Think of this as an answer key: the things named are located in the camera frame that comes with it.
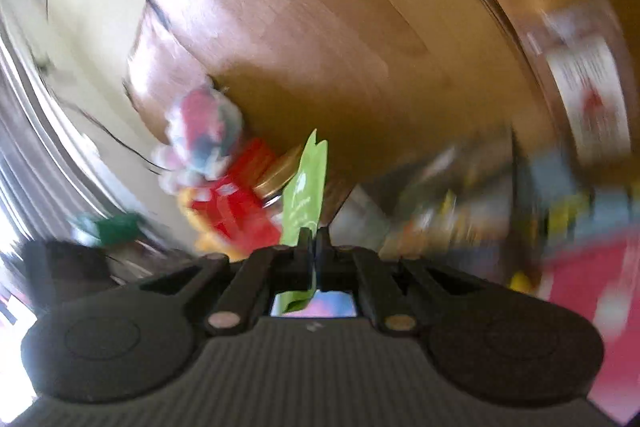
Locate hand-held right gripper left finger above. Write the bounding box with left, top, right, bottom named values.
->
left=140, top=227, right=316, bottom=338

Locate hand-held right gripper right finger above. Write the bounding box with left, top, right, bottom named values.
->
left=316, top=226, right=501, bottom=338

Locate green snack packet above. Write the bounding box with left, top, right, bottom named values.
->
left=277, top=129, right=330, bottom=314

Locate round clear nut jar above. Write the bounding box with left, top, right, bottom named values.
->
left=252, top=147, right=302, bottom=228

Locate red gift box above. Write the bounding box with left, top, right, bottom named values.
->
left=190, top=138, right=283, bottom=258

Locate yellow duck plush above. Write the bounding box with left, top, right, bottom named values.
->
left=177, top=187, right=241, bottom=260

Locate dark sheep print box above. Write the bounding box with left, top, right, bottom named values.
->
left=380, top=142, right=591, bottom=258

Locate pink blue plush toy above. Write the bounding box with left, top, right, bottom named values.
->
left=152, top=87, right=246, bottom=188

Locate green bag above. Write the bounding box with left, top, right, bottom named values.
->
left=70, top=212, right=141, bottom=248

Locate wood grain board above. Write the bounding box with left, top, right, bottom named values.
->
left=125, top=0, right=531, bottom=228

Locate printed blanket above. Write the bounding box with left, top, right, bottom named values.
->
left=270, top=227, right=640, bottom=425

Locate long black tape strip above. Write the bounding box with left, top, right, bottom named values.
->
left=136, top=0, right=172, bottom=31

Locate tall square nut jar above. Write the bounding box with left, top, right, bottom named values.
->
left=515, top=0, right=633, bottom=168

